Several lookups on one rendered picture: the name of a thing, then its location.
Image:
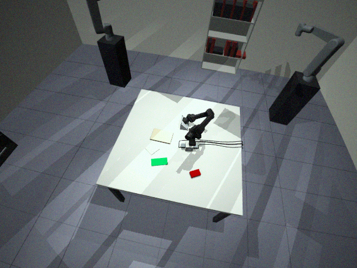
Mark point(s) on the red rectangular block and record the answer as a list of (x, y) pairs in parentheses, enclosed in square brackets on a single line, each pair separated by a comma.
[(195, 173)]

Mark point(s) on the green flat slab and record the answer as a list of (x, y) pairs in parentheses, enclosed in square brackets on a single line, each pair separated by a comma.
[(159, 161)]

